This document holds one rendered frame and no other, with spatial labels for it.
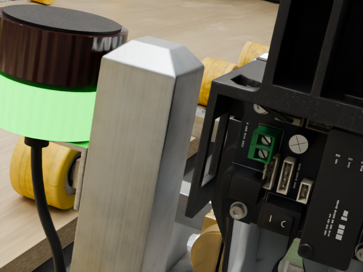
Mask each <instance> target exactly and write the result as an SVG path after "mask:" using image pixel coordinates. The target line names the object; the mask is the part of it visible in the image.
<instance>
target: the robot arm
mask: <svg viewBox="0 0 363 272"><path fill-rule="evenodd" d="M230 115H232V116H233V117H232V118H231V119H230ZM219 117H220V119H219V124H218V129H217V134H216V139H215V142H214V147H213V152H212V157H211V162H210V167H209V172H208V174H207V175H205V176H204V172H205V167H206V162H207V157H208V153H209V148H210V143H211V138H212V133H213V128H214V123H215V120H216V119H217V118H219ZM226 133H227V138H226ZM225 138H226V143H225ZM224 143H225V146H224ZM210 201H211V205H212V209H213V212H214V215H215V218H216V221H217V224H218V227H219V230H220V233H221V236H222V238H223V242H224V246H225V248H224V257H223V265H222V272H278V265H279V262H280V261H281V260H282V259H283V258H284V256H285V255H286V253H287V251H288V250H289V248H290V246H291V244H292V243H293V240H294V239H295V238H299V239H300V243H299V247H298V255H299V256H300V257H302V264H303V268H304V272H363V0H280V3H279V8H278V13H277V17H276V20H275V25H274V30H273V35H272V39H271V44H270V49H269V52H268V56H267V59H266V58H263V57H258V58H256V60H254V61H252V62H249V63H247V64H245V65H243V66H241V67H239V68H237V69H235V70H233V71H231V72H229V73H227V74H224V75H222V76H220V77H218V78H216V79H214V80H212V83H211V88H210V93H209V98H208V102H207V107H206V112H205V117H204V122H203V128H202V131H201V136H200V142H199V147H198V152H197V157H196V163H195V166H194V171H193V177H192V181H191V187H190V192H189V197H188V201H187V206H186V211H185V216H186V217H189V218H193V217H194V216H195V215H197V214H198V213H199V212H200V211H201V210H202V209H203V208H204V207H205V206H206V205H207V204H208V203H209V202H210Z"/></svg>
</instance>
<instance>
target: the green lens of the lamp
mask: <svg viewBox="0 0 363 272"><path fill-rule="evenodd" d="M95 98H96V92H63V91H54V90H47V89H41V88H37V87H33V86H29V85H24V84H21V83H18V82H15V81H12V80H10V79H8V78H5V77H3V76H1V75H0V128H2V129H4V130H7V131H9V132H12V133H16V134H19V135H23V136H26V137H31V138H36V139H43V140H51V141H70V142H72V141H89V139H90V131H91V124H92V117H93V109H94V105H95Z"/></svg>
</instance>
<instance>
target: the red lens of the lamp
mask: <svg viewBox="0 0 363 272"><path fill-rule="evenodd" d="M3 8H4V7H1V8H0V70H1V71H3V72H5V73H8V74H10V75H13V76H16V77H19V78H23V79H27V80H31V81H36V82H39V83H45V84H51V85H59V86H70V87H97V83H98V76H99V69H100V61H101V58H102V57H103V56H104V55H105V54H107V53H108V52H110V51H112V50H114V49H115V48H117V47H119V46H121V45H122V44H124V43H126V42H127V39H128V35H129V31H128V29H127V28H126V27H124V26H122V25H121V26H122V32H121V33H119V34H116V35H109V36H89V35H77V34H71V33H63V32H56V31H50V30H45V29H40V28H36V27H33V26H28V25H25V24H21V23H18V22H15V21H13V20H10V19H8V18H6V17H5V16H3V15H2V11H3Z"/></svg>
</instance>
